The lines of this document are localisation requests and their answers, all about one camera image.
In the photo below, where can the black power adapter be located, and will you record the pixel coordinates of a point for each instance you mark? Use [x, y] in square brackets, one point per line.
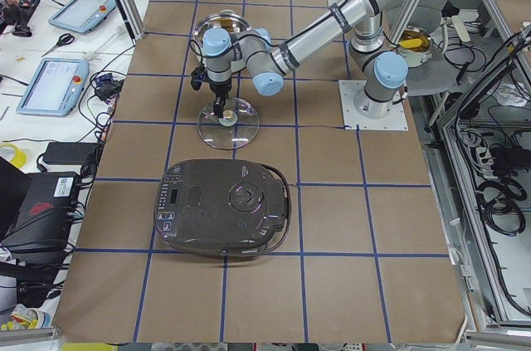
[66, 153]

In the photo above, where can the black computer box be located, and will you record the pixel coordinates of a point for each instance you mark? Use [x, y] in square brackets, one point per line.
[37, 210]

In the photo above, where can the yellow tape roll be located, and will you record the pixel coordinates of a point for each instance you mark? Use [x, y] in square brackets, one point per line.
[13, 154]

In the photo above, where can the dark rice cooker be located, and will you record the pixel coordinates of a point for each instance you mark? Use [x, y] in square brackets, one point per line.
[223, 207]

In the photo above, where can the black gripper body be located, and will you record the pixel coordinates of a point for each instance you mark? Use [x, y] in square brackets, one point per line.
[220, 89]

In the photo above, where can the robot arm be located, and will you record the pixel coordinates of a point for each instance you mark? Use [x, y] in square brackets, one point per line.
[268, 64]

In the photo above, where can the blue teach pendant near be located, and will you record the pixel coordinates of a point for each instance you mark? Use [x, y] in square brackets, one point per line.
[55, 87]

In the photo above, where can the glass pot lid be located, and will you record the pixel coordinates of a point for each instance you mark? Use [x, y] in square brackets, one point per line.
[235, 128]

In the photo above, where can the pale green electric pot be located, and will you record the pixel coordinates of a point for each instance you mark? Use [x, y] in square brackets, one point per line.
[226, 19]

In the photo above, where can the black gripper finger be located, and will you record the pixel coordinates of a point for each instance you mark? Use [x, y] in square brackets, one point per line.
[217, 108]

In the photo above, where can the black scissors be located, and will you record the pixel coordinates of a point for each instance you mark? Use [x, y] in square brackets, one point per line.
[64, 39]

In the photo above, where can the blue teach pendant far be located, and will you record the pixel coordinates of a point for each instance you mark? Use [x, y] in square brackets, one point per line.
[82, 16]

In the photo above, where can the metal pot with food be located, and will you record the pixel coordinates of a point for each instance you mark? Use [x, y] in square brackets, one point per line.
[415, 46]

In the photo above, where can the blue teach pendant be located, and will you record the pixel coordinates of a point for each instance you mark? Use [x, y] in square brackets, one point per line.
[55, 87]
[82, 16]

